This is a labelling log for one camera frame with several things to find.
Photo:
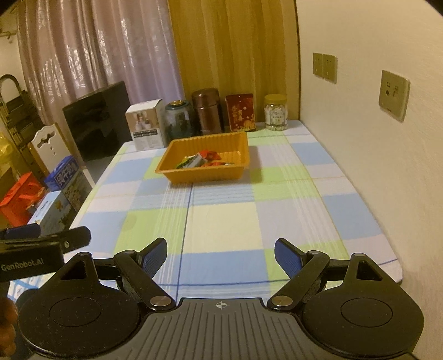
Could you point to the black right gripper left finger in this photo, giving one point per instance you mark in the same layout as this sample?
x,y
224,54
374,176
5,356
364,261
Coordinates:
x,y
137,270

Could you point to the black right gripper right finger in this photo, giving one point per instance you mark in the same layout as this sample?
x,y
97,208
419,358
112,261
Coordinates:
x,y
304,271

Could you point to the silver green snack pouch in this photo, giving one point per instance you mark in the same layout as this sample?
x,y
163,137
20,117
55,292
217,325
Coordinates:
x,y
183,163

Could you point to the grey white snack packet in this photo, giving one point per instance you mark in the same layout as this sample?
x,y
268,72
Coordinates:
x,y
195,161

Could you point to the red candy packet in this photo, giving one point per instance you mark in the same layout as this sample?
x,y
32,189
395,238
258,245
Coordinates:
x,y
208,155

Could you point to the red orange candy wrapper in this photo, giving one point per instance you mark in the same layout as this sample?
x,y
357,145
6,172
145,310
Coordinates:
x,y
216,163

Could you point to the person's hand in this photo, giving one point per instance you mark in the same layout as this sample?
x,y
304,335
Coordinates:
x,y
9,315

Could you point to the orange red gift box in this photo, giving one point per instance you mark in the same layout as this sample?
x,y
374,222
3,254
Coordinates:
x,y
20,198

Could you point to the light blue carton box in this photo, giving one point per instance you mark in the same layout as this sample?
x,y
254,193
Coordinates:
x,y
54,214

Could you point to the blue milk carton box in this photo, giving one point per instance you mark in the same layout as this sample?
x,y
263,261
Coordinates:
x,y
69,178

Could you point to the checked pastel tablecloth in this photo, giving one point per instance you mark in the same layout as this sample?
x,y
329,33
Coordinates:
x,y
221,234

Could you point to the white wooden chair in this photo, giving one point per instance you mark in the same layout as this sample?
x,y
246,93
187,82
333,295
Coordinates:
x,y
48,148

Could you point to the black folding cart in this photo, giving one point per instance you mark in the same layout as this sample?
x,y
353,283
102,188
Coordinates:
x,y
22,121

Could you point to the orange plastic tray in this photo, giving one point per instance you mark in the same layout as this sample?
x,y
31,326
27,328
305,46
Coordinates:
x,y
232,147

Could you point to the white product box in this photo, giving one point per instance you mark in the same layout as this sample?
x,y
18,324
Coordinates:
x,y
146,125

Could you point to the dark glass jar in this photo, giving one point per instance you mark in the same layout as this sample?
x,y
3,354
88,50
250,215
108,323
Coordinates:
x,y
179,120

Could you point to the cashew nut jar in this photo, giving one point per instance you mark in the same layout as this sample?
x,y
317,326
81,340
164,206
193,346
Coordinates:
x,y
276,112

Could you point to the red gift tin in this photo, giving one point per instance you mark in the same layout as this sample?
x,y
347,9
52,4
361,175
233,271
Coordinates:
x,y
240,109

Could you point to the brown metal canister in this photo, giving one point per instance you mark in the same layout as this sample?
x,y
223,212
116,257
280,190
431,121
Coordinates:
x,y
206,102

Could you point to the pink curtain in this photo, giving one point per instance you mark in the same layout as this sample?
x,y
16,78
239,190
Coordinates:
x,y
71,48

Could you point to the wall data outlet plate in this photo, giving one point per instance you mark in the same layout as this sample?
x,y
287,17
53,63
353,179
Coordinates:
x,y
393,95

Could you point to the wall socket plate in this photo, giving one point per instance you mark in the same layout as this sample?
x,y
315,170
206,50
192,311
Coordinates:
x,y
330,68

